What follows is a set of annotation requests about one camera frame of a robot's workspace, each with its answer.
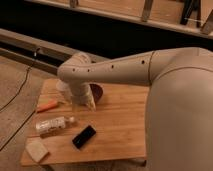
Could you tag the black rectangular box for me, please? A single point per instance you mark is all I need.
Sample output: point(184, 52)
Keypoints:
point(83, 137)

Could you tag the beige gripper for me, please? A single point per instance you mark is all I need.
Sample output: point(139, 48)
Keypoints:
point(81, 94)

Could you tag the orange carrot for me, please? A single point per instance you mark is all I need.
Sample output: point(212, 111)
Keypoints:
point(47, 106)

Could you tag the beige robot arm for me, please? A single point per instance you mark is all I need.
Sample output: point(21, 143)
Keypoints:
point(179, 107)

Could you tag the clear plastic bottle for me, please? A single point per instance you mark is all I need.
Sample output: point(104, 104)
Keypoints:
point(54, 124)

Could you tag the dark red bowl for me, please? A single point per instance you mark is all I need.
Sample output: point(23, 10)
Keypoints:
point(97, 92)

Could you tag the translucent plastic cup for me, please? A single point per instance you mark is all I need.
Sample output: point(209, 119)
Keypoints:
point(63, 88)

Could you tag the wooden table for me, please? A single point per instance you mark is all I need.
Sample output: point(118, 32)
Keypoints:
point(118, 121)

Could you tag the beige sponge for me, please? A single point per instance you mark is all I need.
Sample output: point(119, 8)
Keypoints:
point(37, 150)

